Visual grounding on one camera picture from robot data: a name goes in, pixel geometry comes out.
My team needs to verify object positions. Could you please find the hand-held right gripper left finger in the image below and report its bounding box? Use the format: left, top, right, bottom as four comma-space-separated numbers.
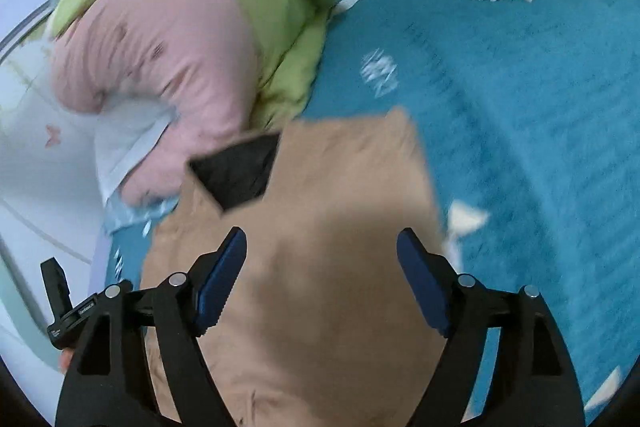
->
54, 227, 248, 427

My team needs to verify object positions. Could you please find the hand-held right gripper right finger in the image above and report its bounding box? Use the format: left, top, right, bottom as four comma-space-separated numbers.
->
396, 228, 587, 427

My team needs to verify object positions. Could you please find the teal patterned blanket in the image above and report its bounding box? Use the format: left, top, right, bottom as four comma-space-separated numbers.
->
102, 0, 640, 427

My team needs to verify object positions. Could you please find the tan jacket with black lining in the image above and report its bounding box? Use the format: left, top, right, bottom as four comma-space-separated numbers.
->
140, 106, 451, 427

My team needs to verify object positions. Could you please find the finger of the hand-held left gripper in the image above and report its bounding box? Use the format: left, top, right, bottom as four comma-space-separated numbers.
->
40, 258, 69, 323

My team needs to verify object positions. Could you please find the white butterfly print sheet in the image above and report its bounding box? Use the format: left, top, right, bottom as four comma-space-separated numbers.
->
0, 52, 108, 258

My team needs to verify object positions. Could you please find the white cloth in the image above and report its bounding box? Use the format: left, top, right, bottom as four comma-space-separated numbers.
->
94, 99, 175, 202

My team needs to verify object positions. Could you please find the pink quilt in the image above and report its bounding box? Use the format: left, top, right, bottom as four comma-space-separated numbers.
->
50, 0, 281, 208

